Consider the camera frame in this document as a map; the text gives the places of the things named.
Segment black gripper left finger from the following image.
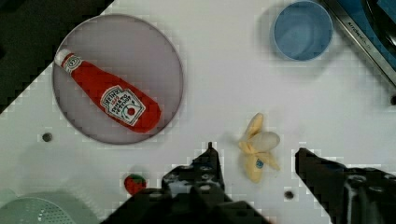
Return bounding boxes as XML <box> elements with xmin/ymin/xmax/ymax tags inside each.
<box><xmin>102</xmin><ymin>146</ymin><xmax>270</xmax><ymax>224</ymax></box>

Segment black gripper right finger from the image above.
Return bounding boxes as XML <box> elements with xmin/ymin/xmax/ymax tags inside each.
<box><xmin>295</xmin><ymin>147</ymin><xmax>396</xmax><ymax>224</ymax></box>

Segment yellow plush peeled banana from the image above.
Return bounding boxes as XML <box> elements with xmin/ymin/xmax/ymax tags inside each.
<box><xmin>238</xmin><ymin>113</ymin><xmax>280</xmax><ymax>183</ymax></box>

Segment black toaster oven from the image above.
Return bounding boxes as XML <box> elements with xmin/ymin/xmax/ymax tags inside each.
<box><xmin>320</xmin><ymin>0</ymin><xmax>396</xmax><ymax>87</ymax></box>

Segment red plush strawberry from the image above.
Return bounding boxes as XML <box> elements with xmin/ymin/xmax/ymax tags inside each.
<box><xmin>123</xmin><ymin>174</ymin><xmax>147</xmax><ymax>195</ymax></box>

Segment red plush ketchup bottle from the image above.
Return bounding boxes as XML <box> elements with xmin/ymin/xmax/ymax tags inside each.
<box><xmin>54</xmin><ymin>49</ymin><xmax>162</xmax><ymax>133</ymax></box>

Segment green plastic colander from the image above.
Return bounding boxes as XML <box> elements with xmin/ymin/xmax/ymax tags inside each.
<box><xmin>0</xmin><ymin>189</ymin><xmax>100</xmax><ymax>224</ymax></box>

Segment grey round plate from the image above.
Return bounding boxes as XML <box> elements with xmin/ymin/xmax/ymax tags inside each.
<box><xmin>52</xmin><ymin>14</ymin><xmax>184</xmax><ymax>145</ymax></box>

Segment blue plastic cup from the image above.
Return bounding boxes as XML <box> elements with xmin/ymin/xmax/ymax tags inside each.
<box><xmin>272</xmin><ymin>0</ymin><xmax>333</xmax><ymax>62</ymax></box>

